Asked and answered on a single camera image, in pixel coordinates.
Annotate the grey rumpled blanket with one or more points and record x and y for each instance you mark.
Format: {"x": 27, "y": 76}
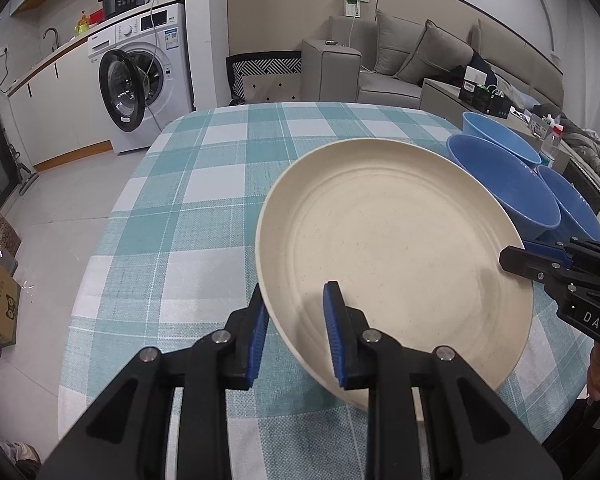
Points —
{"x": 585, "y": 140}

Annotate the dark kitchen faucet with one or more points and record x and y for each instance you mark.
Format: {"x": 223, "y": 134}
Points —
{"x": 52, "y": 35}

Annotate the blue bowl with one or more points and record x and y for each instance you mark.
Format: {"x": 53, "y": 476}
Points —
{"x": 505, "y": 185}
{"x": 575, "y": 205}
{"x": 500, "y": 135}

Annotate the dark navy cushion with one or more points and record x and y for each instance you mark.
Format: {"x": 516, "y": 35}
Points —
{"x": 457, "y": 75}

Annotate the clear water bottle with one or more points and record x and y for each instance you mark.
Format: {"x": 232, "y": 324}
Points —
{"x": 551, "y": 145}

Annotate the white wall socket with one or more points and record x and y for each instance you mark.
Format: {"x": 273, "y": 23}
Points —
{"x": 355, "y": 2}

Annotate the black box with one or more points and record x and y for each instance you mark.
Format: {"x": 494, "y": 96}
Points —
{"x": 485, "y": 102}

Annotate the white kitchen base cabinets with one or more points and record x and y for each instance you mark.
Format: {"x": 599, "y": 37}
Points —
{"x": 60, "y": 110}

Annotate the yellow green toy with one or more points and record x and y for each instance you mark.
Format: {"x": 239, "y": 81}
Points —
{"x": 83, "y": 22}

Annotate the small white tissue box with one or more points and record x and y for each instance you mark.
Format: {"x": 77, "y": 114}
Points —
{"x": 542, "y": 127}

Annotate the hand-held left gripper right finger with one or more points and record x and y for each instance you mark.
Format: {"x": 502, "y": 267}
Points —
{"x": 332, "y": 335}

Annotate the teal white checked tablecloth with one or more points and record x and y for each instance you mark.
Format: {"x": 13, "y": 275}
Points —
{"x": 180, "y": 210}

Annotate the white washing machine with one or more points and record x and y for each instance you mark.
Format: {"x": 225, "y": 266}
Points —
{"x": 175, "y": 75}

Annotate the grey sofa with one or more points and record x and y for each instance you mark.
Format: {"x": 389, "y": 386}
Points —
{"x": 330, "y": 75}

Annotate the beige storage cabinet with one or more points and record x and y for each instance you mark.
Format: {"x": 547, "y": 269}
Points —
{"x": 440, "y": 97}

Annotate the cream plate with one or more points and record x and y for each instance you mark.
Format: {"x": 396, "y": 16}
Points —
{"x": 395, "y": 240}

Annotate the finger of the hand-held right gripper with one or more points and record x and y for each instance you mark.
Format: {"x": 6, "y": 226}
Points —
{"x": 545, "y": 247}
{"x": 525, "y": 260}

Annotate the grey stick vacuum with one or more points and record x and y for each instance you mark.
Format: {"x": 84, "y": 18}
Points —
{"x": 25, "y": 175}

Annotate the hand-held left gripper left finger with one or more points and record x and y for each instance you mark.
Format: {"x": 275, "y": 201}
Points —
{"x": 258, "y": 342}

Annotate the black white patterned bag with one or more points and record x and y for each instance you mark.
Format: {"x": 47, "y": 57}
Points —
{"x": 265, "y": 77}

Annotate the grey cushion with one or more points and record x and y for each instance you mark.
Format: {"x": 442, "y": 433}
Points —
{"x": 397, "y": 40}
{"x": 435, "y": 55}

